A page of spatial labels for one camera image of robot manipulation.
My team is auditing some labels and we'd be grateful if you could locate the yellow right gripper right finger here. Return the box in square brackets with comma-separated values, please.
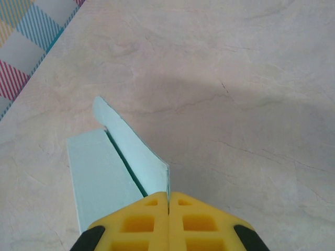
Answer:
[169, 192, 270, 251]

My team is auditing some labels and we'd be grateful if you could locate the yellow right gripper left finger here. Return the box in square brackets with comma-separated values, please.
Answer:
[70, 192, 168, 251]

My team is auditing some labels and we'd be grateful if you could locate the light blue round-flap paper box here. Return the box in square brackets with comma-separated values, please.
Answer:
[66, 96, 171, 233]

